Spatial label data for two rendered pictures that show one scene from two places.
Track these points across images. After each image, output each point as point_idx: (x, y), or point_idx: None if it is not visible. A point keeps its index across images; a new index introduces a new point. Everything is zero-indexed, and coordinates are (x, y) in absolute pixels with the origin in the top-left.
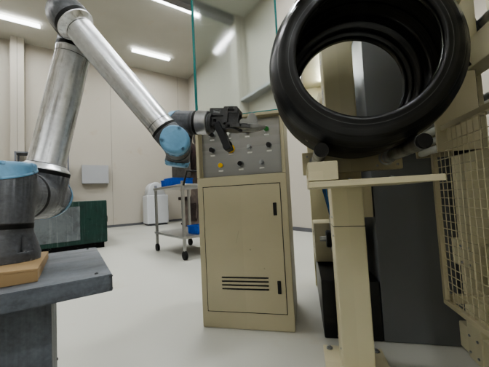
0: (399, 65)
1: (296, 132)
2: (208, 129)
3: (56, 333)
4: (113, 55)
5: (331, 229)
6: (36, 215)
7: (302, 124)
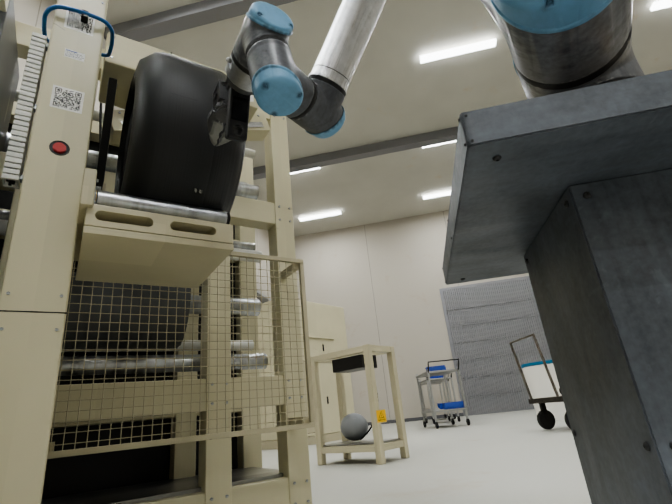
0: (119, 157)
1: (203, 176)
2: (252, 92)
3: (611, 356)
4: None
5: (13, 322)
6: (552, 84)
7: (231, 185)
